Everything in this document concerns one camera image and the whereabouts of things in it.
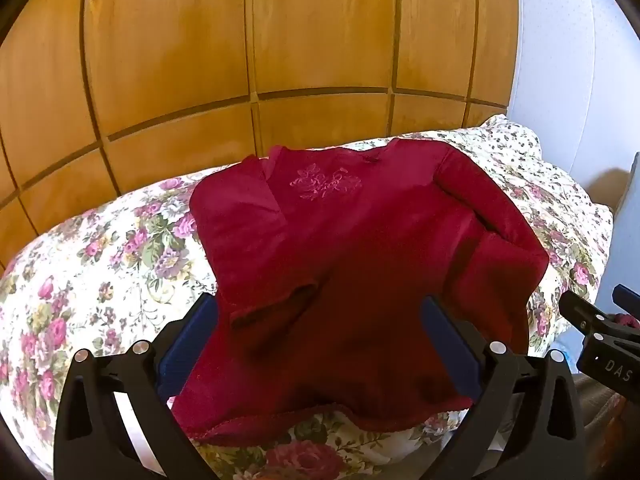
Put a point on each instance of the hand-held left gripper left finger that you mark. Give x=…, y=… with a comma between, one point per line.
x=187, y=345

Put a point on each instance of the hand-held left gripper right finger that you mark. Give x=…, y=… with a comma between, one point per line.
x=450, y=345

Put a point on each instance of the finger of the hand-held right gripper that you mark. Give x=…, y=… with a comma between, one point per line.
x=629, y=300
x=582, y=315

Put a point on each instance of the red velvet child's top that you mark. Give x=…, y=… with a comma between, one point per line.
x=350, y=260

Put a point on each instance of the person's grey trousers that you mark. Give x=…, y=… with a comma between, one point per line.
x=605, y=420

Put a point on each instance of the floral blanket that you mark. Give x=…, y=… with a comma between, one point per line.
x=90, y=280

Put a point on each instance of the white padded headboard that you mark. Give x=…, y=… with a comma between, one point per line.
x=565, y=50

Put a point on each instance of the wooden wardrobe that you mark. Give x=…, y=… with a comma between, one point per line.
x=250, y=35

